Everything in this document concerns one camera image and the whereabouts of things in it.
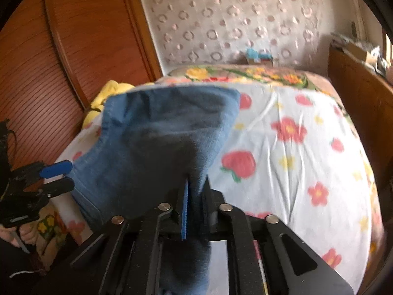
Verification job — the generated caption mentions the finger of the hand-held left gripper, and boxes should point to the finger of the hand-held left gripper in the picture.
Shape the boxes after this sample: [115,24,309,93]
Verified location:
[12,160,73,179]
[26,178,75,198]

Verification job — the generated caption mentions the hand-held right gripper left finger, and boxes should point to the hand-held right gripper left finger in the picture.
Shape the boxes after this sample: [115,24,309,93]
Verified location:
[70,180,189,295]

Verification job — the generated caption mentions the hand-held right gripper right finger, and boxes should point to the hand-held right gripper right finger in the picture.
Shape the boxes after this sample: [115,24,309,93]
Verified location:
[201,177,353,295]

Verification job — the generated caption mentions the blue denim pants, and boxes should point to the blue denim pants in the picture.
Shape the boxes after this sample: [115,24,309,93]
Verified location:
[72,85,241,295]

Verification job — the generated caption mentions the person's left hand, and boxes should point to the person's left hand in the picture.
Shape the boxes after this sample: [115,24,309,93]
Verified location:
[0,220,40,248]

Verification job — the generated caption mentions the yellow cloth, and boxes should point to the yellow cloth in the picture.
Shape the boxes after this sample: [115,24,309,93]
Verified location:
[81,80,136,130]

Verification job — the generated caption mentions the wooden wardrobe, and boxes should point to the wooden wardrobe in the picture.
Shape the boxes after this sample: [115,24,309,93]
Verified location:
[0,0,163,173]

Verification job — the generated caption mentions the white strawberry flower bed sheet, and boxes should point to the white strawberry flower bed sheet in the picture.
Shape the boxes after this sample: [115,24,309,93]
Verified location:
[51,81,384,292]

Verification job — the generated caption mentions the pink floral blanket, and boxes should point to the pink floral blanket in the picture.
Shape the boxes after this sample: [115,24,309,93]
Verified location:
[37,64,386,271]

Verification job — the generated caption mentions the small brown box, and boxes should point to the small brown box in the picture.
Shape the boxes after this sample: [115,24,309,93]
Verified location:
[245,57,274,66]

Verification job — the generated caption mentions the blue plush toy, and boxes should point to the blue plush toy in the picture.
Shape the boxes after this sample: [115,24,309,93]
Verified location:
[246,47,274,61]

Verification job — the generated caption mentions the wooden cabinet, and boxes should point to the wooden cabinet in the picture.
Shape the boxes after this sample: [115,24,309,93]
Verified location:
[327,43,393,191]

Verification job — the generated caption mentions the open cardboard box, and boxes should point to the open cardboard box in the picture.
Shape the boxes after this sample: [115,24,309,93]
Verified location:
[344,41,369,62]

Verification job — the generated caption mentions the white cable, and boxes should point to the white cable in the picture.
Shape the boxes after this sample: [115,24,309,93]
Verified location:
[9,269,40,279]

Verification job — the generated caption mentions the ring patterned curtain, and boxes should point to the ring patterned curtain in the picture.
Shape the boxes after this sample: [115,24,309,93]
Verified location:
[137,0,332,74]

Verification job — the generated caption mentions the white wall pipe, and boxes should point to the white wall pipe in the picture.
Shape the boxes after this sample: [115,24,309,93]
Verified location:
[348,0,366,40]

